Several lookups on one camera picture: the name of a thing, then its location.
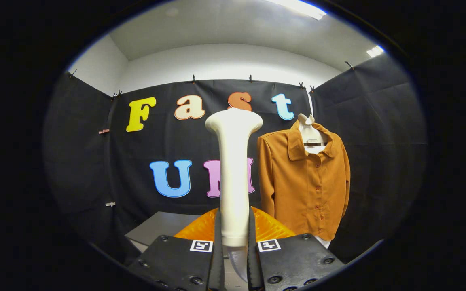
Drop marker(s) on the white clothes hanger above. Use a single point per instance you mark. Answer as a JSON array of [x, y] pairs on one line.
[[310, 131]]

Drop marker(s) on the small ceiling light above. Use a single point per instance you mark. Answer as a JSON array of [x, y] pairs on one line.
[[374, 51]]

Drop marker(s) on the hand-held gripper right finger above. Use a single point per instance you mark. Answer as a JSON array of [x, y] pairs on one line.
[[293, 262]]

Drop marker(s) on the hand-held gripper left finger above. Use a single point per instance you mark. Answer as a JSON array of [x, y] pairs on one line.
[[176, 262]]

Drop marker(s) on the orange button-up shirt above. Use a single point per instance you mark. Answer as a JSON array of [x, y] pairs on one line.
[[301, 190]]

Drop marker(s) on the row of black cloth clips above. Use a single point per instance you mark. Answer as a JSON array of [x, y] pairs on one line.
[[193, 79]]

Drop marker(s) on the long ceiling light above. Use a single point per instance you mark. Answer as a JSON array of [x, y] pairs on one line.
[[297, 7]]

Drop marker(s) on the black backdrop cloth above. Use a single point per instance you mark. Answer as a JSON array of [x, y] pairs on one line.
[[378, 141]]

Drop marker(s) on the grey cabinet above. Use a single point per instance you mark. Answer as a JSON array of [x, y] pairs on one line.
[[160, 228]]

